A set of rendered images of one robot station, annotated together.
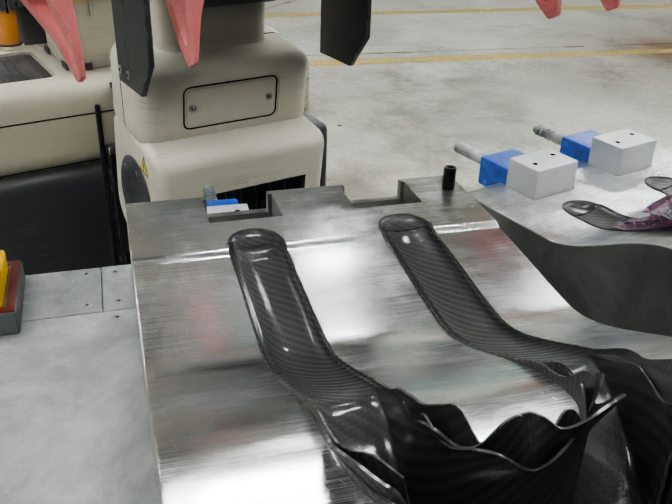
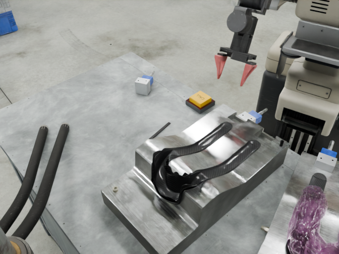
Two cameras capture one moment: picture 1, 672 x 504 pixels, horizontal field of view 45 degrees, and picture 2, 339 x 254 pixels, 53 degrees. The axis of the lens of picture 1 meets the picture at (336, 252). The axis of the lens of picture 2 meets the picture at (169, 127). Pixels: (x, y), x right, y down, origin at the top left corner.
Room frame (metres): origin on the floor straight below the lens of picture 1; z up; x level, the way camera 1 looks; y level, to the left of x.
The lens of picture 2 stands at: (0.00, -0.58, 1.61)
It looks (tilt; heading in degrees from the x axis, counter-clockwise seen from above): 43 degrees down; 66
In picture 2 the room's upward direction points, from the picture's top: 1 degrees counter-clockwise
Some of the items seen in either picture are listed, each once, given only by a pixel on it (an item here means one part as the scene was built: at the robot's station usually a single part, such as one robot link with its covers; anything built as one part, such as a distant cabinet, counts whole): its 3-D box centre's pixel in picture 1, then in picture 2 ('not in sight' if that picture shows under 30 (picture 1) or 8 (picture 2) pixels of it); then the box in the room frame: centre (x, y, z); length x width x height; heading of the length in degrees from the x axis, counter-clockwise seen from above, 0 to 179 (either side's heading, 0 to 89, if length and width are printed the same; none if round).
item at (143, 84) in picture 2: not in sight; (147, 79); (0.39, 0.49, 0.83); 0.13 x 0.05 x 0.05; 45
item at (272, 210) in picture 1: (241, 228); (237, 122); (0.54, 0.07, 0.87); 0.05 x 0.05 x 0.04; 17
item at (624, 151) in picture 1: (581, 148); not in sight; (0.77, -0.25, 0.86); 0.13 x 0.05 x 0.05; 34
